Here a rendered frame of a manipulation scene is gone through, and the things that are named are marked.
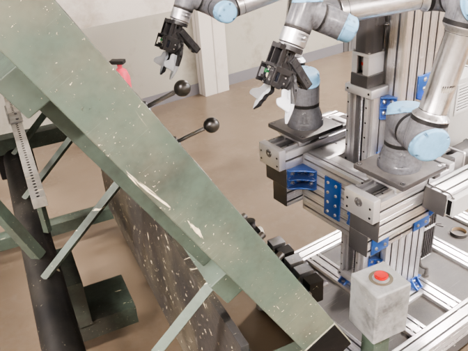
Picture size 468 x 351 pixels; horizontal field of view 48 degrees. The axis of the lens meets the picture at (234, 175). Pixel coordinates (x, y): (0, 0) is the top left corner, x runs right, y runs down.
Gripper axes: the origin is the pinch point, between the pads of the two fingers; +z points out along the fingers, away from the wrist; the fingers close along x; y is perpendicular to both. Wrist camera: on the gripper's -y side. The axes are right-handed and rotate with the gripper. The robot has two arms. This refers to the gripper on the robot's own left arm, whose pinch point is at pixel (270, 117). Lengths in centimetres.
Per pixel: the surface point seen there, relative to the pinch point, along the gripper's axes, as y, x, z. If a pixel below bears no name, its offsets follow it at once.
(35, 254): 27, -70, 82
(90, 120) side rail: 63, 29, 5
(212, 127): 27.3, 13.0, 4.4
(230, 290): 17, 27, 39
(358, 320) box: -33, 31, 47
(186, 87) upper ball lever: 36.8, 12.3, -2.7
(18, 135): 28, -124, 52
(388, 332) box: -37, 39, 46
